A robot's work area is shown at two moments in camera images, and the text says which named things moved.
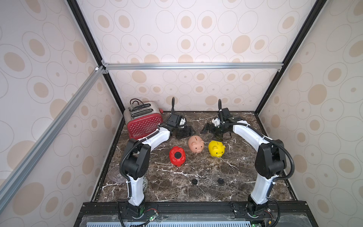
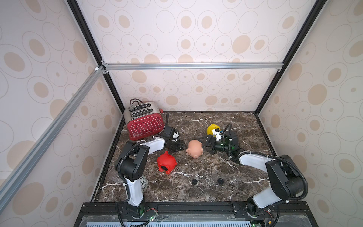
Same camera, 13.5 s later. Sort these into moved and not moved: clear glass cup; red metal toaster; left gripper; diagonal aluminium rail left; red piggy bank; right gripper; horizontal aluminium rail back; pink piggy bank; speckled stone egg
Moved: right gripper; red piggy bank; left gripper; pink piggy bank
Not moved: speckled stone egg; horizontal aluminium rail back; clear glass cup; diagonal aluminium rail left; red metal toaster
